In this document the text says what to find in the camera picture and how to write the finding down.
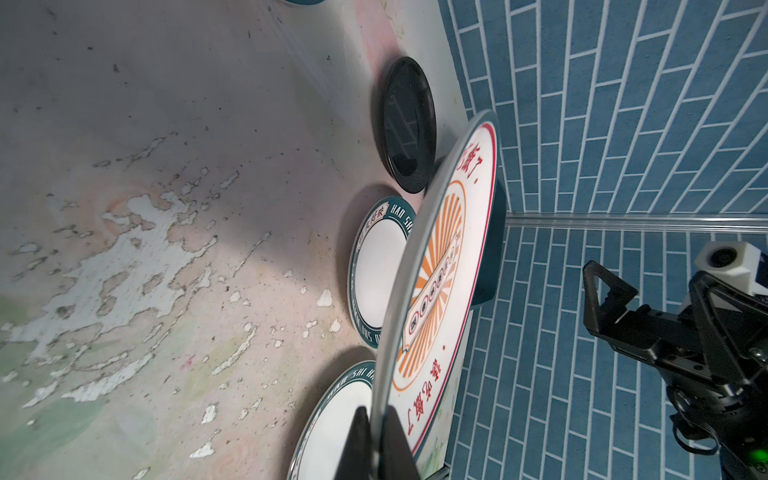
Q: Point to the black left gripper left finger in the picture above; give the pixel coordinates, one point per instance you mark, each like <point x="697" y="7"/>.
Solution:
<point x="360" y="450"/>

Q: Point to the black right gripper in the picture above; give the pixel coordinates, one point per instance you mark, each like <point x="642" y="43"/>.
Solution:
<point x="712" y="357"/>

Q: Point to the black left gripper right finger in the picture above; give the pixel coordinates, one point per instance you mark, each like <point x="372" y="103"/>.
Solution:
<point x="397" y="462"/>

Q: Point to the green rim plate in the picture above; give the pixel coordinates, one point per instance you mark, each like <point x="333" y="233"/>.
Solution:
<point x="374" y="260"/>
<point x="320" y="446"/>

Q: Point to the orange sunburst plate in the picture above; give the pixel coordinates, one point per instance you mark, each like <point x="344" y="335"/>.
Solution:
<point x="426" y="314"/>

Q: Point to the teal plastic bin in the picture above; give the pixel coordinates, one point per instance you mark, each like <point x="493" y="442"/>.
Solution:
<point x="490" y="268"/>

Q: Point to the black plate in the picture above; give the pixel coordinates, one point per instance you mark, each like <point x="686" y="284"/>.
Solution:
<point x="408" y="126"/>

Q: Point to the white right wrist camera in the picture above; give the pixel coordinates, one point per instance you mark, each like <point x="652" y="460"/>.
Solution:
<point x="739" y="264"/>

